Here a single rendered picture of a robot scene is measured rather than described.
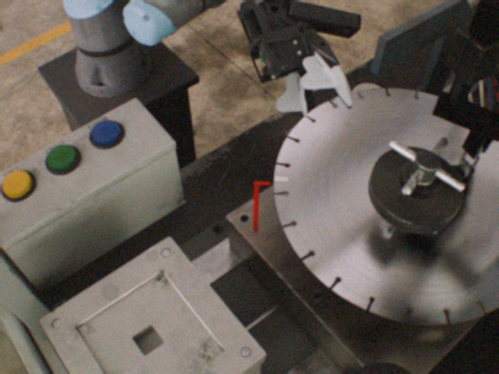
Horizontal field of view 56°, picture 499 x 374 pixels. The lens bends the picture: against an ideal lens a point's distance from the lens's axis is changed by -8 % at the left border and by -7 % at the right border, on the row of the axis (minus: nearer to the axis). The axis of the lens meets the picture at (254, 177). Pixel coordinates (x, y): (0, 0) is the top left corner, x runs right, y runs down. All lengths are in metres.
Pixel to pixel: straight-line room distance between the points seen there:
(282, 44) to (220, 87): 1.35
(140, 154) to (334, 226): 0.28
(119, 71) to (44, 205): 0.37
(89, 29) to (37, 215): 0.37
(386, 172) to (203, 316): 0.26
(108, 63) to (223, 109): 1.06
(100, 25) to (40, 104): 1.29
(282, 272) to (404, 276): 0.16
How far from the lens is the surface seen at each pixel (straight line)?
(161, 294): 0.57
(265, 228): 0.66
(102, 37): 0.91
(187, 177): 0.83
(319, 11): 0.75
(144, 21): 0.74
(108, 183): 0.67
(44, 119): 2.09
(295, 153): 0.60
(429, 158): 0.56
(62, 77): 1.06
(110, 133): 0.70
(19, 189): 0.68
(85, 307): 0.58
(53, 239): 0.70
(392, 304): 0.52
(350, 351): 0.60
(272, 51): 0.70
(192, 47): 2.24
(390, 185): 0.58
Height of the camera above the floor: 1.42
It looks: 54 degrees down
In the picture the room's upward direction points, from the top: 1 degrees clockwise
